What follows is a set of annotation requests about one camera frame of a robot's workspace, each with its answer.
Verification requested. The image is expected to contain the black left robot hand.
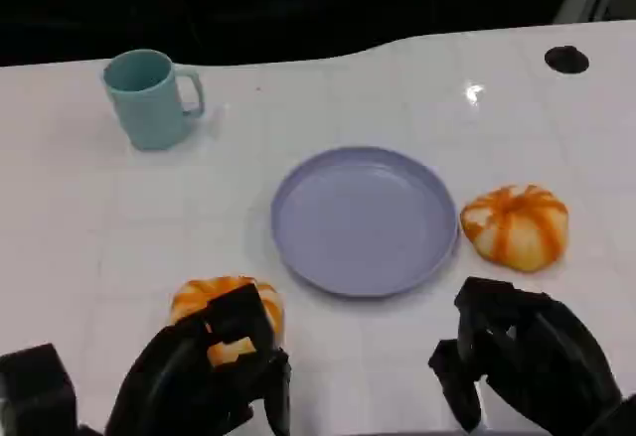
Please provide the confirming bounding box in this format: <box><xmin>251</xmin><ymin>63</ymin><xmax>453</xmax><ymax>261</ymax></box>
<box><xmin>102</xmin><ymin>280</ymin><xmax>293</xmax><ymax>436</ymax></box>

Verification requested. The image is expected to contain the pale green mug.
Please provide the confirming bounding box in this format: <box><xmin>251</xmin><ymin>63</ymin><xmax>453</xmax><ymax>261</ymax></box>
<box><xmin>102</xmin><ymin>48</ymin><xmax>207</xmax><ymax>152</ymax></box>

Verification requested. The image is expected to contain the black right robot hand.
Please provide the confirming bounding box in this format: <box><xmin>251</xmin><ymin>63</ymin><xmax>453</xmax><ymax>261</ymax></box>
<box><xmin>427</xmin><ymin>276</ymin><xmax>625</xmax><ymax>433</ymax></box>

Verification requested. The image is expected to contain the black table cable grommet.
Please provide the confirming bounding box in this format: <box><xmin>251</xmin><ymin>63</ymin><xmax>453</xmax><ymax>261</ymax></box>
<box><xmin>544</xmin><ymin>45</ymin><xmax>591</xmax><ymax>75</ymax></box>

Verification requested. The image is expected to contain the lilac plate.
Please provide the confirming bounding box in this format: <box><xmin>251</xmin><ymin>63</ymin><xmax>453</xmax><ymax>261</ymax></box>
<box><xmin>270</xmin><ymin>145</ymin><xmax>459</xmax><ymax>299</ymax></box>

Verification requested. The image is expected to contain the orange and white bread roll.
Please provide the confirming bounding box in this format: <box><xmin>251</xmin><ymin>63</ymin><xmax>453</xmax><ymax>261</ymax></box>
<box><xmin>169</xmin><ymin>275</ymin><xmax>285</xmax><ymax>369</ymax></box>
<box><xmin>459</xmin><ymin>184</ymin><xmax>570</xmax><ymax>273</ymax></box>

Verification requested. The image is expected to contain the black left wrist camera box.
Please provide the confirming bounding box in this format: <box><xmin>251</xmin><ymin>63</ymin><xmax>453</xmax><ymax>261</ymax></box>
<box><xmin>0</xmin><ymin>343</ymin><xmax>80</xmax><ymax>436</ymax></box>

